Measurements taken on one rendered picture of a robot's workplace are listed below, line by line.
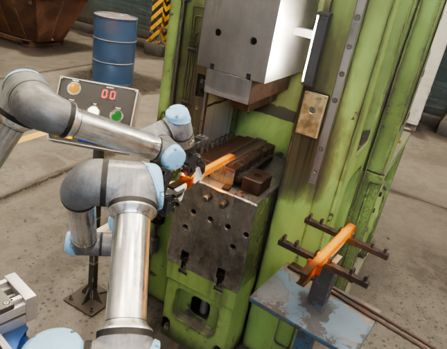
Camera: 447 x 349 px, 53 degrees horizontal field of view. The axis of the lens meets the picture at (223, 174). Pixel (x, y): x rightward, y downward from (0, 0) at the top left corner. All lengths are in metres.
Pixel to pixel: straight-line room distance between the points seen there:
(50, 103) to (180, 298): 1.37
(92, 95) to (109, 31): 4.27
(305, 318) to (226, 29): 1.07
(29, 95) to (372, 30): 1.14
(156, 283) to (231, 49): 1.39
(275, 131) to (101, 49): 4.38
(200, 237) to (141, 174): 0.94
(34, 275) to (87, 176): 1.77
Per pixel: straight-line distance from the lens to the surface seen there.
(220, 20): 1.77
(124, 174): 1.08
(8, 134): 1.32
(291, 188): 1.92
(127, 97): 1.99
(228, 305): 2.09
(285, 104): 2.21
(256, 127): 2.29
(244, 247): 1.89
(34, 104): 1.19
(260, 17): 1.69
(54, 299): 2.64
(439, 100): 7.57
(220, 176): 1.89
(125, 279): 1.00
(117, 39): 6.27
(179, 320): 2.32
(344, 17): 1.74
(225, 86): 1.78
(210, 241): 1.96
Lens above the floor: 1.74
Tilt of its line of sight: 25 degrees down
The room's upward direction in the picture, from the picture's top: 10 degrees clockwise
